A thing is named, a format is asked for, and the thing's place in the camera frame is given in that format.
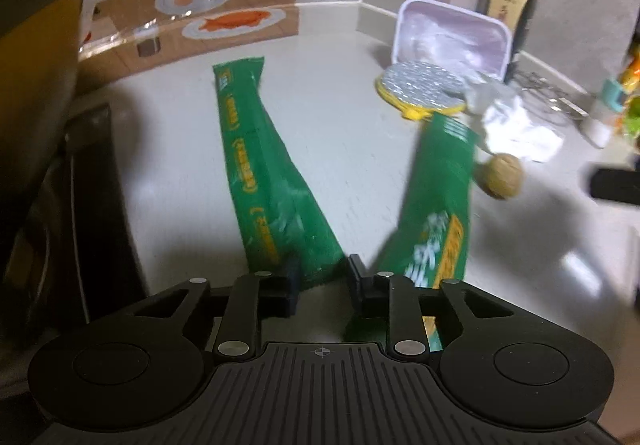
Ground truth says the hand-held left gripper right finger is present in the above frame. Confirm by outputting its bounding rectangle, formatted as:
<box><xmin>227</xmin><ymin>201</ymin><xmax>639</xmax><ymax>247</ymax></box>
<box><xmin>347</xmin><ymin>252</ymin><xmax>516</xmax><ymax>358</ymax></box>

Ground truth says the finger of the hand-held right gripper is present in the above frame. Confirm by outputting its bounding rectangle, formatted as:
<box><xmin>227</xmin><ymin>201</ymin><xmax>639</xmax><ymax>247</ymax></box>
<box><xmin>587</xmin><ymin>165</ymin><xmax>640</xmax><ymax>205</ymax></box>

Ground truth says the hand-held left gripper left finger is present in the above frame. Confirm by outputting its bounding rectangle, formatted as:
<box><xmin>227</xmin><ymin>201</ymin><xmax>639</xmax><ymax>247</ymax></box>
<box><xmin>132</xmin><ymin>252</ymin><xmax>302</xmax><ymax>361</ymax></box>

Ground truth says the brown walnut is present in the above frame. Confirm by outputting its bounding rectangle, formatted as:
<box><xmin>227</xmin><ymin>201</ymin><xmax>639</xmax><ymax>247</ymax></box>
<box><xmin>474</xmin><ymin>152</ymin><xmax>525</xmax><ymax>201</ymax></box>

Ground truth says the green snack packet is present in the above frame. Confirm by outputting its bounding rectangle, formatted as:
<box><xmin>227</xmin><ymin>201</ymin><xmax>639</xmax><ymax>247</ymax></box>
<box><xmin>212</xmin><ymin>56</ymin><xmax>348</xmax><ymax>288</ymax></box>
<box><xmin>345</xmin><ymin>112</ymin><xmax>481</xmax><ymax>351</ymax></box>

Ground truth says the lavender plastic tray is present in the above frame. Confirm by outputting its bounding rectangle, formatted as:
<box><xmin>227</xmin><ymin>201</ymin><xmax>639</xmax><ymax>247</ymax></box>
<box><xmin>391</xmin><ymin>0</ymin><xmax>513</xmax><ymax>83</ymax></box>

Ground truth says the plastic bag of greens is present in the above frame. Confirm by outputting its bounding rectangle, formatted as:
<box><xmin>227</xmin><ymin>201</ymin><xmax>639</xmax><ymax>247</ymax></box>
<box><xmin>620</xmin><ymin>95</ymin><xmax>640</xmax><ymax>151</ymax></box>

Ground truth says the orange detergent bottle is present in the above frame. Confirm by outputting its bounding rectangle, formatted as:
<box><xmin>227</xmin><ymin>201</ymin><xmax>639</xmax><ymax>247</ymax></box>
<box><xmin>619</xmin><ymin>42</ymin><xmax>640</xmax><ymax>93</ymax></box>

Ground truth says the crumpled white plastic wrap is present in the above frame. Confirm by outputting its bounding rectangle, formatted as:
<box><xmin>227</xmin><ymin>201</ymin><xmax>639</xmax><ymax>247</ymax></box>
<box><xmin>480</xmin><ymin>95</ymin><xmax>565</xmax><ymax>163</ymax></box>

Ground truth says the dark soy sauce bottle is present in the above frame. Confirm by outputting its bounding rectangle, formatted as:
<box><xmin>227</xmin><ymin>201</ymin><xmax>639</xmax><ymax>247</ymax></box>
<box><xmin>482</xmin><ymin>0</ymin><xmax>538</xmax><ymax>86</ymax></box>

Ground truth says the yellow-rimmed foil lid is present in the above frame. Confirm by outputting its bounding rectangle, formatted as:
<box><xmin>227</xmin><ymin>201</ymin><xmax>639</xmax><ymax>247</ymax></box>
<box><xmin>375</xmin><ymin>61</ymin><xmax>471</xmax><ymax>121</ymax></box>

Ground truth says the black gas stove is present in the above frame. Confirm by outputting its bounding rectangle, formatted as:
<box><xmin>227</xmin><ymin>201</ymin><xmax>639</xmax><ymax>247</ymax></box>
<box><xmin>0</xmin><ymin>102</ymin><xmax>151</xmax><ymax>361</ymax></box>

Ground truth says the large yellow-green pot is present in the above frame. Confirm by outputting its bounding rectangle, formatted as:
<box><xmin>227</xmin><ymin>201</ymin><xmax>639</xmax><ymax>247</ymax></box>
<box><xmin>0</xmin><ymin>0</ymin><xmax>90</xmax><ymax>206</ymax></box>

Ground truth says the metal wire trivet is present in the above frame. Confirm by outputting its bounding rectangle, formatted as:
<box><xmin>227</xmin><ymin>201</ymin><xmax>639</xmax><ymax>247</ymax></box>
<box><xmin>512</xmin><ymin>65</ymin><xmax>591</xmax><ymax>126</ymax></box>

